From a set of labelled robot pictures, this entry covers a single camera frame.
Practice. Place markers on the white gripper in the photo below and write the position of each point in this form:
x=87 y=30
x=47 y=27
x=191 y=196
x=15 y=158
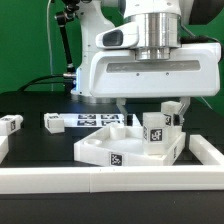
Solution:
x=191 y=71

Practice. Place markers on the white square table top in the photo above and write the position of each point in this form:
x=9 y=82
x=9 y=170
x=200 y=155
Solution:
x=119 y=145

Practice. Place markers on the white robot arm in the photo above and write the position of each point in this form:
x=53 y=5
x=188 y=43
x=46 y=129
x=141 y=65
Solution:
x=133 y=49

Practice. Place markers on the fiducial marker sheet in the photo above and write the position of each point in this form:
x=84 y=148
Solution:
x=91 y=120

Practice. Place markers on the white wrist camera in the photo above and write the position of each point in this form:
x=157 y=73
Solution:
x=121 y=37

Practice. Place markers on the white right fence wall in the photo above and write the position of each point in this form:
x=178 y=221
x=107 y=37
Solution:
x=204 y=151

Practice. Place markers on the white fence wall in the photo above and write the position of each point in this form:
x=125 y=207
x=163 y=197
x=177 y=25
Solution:
x=4 y=149
x=110 y=179
x=204 y=151

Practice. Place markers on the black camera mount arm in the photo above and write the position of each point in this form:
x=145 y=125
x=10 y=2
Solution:
x=62 y=18

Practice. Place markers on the white front fence wall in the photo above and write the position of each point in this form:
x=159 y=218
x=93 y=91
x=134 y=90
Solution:
x=110 y=179

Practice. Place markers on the white left fence wall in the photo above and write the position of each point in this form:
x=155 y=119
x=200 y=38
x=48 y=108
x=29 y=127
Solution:
x=4 y=149

